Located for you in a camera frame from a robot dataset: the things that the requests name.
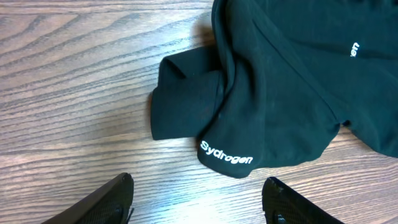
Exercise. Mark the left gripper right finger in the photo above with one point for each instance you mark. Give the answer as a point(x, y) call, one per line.
point(283, 205)

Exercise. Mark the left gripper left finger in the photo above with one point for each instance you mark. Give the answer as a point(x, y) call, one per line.
point(109, 204)

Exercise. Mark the black polo shirt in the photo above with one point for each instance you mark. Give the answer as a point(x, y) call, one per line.
point(281, 79)

